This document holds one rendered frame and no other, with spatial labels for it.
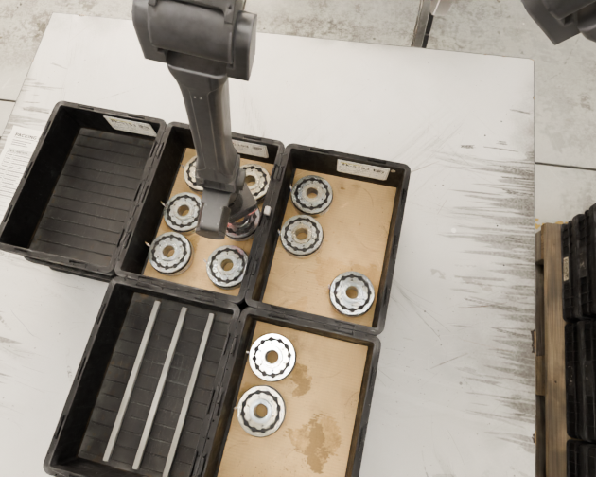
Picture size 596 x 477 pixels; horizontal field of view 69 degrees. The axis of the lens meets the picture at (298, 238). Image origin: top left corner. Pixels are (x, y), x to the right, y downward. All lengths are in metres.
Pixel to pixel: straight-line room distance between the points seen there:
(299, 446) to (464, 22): 2.23
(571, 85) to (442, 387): 1.81
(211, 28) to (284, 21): 2.15
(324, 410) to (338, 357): 0.12
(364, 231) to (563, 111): 1.61
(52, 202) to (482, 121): 1.22
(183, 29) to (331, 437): 0.83
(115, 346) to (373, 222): 0.68
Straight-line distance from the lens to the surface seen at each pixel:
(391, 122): 1.37
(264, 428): 1.00
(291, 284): 1.04
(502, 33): 2.68
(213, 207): 0.81
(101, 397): 1.13
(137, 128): 1.22
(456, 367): 1.20
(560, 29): 0.50
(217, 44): 0.44
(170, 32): 0.45
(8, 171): 1.58
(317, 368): 1.01
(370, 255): 1.06
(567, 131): 2.45
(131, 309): 1.12
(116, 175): 1.25
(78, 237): 1.22
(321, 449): 1.02
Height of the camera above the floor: 1.84
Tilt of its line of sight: 72 degrees down
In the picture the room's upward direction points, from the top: 8 degrees counter-clockwise
